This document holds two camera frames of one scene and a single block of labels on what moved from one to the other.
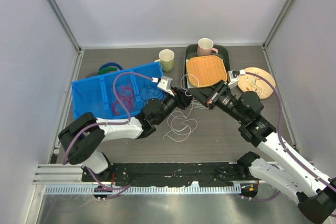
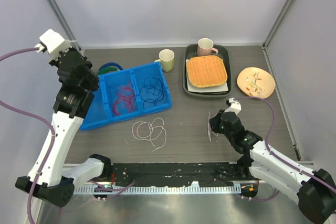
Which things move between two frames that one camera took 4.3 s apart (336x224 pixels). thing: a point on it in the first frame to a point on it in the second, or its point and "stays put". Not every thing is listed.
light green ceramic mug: [166, 57] stays put
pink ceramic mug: [206, 46] stays put
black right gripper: [211, 102] to [214, 121]
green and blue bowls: [108, 67] stays put
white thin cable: [182, 125] to [154, 130]
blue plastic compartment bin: [95, 96] stays put
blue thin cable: [150, 91] stays put
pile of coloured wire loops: [126, 102] stays put
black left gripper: [181, 99] to [54, 62]
